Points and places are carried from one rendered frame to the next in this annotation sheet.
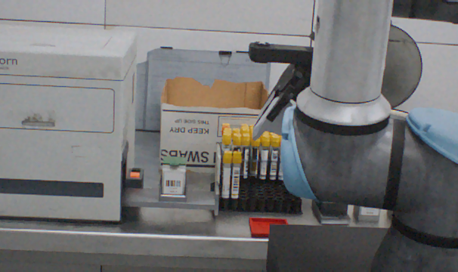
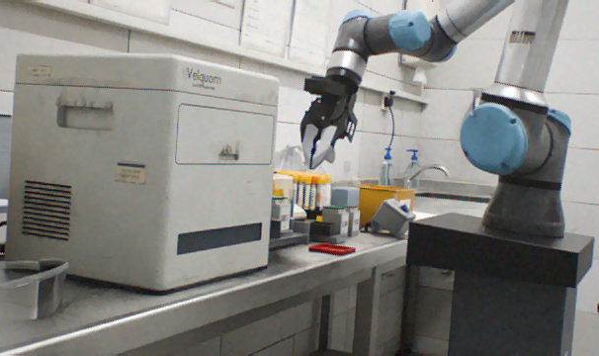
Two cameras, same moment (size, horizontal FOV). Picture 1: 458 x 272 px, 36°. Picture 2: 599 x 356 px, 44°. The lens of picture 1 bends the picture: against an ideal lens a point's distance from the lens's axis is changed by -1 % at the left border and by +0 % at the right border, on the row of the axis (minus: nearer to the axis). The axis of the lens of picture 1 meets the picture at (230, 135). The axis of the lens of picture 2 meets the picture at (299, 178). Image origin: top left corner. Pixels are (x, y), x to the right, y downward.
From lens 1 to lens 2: 1.32 m
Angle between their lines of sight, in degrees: 61
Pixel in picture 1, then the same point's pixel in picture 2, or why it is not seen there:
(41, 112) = (231, 143)
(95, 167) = (259, 205)
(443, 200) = (562, 156)
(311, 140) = (529, 121)
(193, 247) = (323, 273)
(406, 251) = (544, 199)
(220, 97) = not seen: hidden behind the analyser
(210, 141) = not seen: hidden behind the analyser
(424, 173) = (558, 139)
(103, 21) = not seen: outside the picture
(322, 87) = (532, 82)
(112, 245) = (287, 287)
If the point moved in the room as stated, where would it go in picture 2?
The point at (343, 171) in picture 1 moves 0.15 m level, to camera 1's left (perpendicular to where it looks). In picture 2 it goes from (539, 142) to (517, 139)
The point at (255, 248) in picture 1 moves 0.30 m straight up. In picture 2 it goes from (348, 264) to (360, 100)
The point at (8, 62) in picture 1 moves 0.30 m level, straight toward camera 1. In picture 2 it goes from (214, 80) to (443, 94)
